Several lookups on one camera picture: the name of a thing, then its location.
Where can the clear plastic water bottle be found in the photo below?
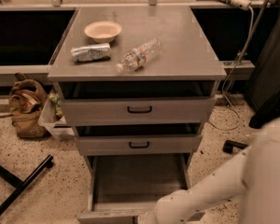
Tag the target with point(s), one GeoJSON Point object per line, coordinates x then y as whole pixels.
{"type": "Point", "coordinates": [139, 56]}

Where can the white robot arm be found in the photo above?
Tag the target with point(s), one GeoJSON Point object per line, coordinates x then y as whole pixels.
{"type": "Point", "coordinates": [252, 175]}

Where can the beige paper bowl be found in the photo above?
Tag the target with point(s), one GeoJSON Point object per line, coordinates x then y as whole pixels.
{"type": "Point", "coordinates": [102, 31]}

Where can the brown paper bag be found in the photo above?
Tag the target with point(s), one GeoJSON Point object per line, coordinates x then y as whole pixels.
{"type": "Point", "coordinates": [26, 102]}

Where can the grey top drawer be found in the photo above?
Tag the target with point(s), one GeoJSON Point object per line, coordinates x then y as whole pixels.
{"type": "Point", "coordinates": [135, 102]}

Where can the black metal stand base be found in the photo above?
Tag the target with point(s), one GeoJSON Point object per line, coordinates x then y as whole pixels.
{"type": "Point", "coordinates": [21, 185]}

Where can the grey drawer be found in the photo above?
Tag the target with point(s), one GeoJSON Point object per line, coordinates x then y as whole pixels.
{"type": "Point", "coordinates": [138, 139]}
{"type": "Point", "coordinates": [135, 102]}
{"type": "Point", "coordinates": [125, 187]}

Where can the grey bottom drawer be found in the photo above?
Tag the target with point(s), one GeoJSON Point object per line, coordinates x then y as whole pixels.
{"type": "Point", "coordinates": [125, 187]}

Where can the silver foil snack bag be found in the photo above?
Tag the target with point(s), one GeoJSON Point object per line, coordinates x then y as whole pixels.
{"type": "Point", "coordinates": [91, 53]}

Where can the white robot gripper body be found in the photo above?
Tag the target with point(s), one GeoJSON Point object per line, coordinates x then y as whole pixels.
{"type": "Point", "coordinates": [145, 218]}

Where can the grey drawer cabinet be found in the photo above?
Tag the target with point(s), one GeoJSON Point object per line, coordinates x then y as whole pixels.
{"type": "Point", "coordinates": [185, 52]}

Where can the grey middle drawer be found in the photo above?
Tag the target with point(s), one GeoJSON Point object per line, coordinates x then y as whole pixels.
{"type": "Point", "coordinates": [138, 139]}

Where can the clear plastic bin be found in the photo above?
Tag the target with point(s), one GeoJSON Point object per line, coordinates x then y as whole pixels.
{"type": "Point", "coordinates": [53, 120]}

